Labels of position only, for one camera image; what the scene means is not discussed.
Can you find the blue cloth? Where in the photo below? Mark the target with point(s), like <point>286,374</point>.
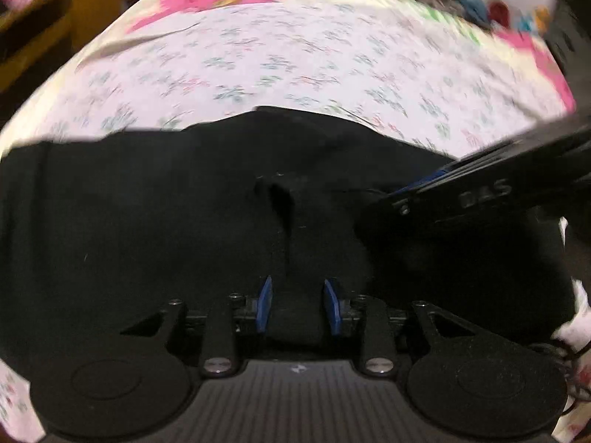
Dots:
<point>471,8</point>

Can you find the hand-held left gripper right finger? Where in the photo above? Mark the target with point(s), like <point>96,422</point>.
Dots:
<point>333,307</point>

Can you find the wooden desk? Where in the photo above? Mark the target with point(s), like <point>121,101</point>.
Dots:
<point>55,32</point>

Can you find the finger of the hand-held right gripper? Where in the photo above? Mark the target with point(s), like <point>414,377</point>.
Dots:
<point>429,177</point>

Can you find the dark wooden headboard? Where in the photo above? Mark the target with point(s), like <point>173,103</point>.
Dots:
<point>572,32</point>

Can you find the floral bed sheet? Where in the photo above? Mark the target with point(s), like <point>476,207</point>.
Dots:
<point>277,55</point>

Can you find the black pants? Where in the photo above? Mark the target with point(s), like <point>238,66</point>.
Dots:
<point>161,221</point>

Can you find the colourful printed bag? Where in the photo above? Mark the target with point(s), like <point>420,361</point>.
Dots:
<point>535,18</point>

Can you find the red cloth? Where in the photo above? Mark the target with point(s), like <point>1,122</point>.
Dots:
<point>499,11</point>

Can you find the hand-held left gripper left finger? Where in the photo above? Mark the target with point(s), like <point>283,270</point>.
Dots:
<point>264,304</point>

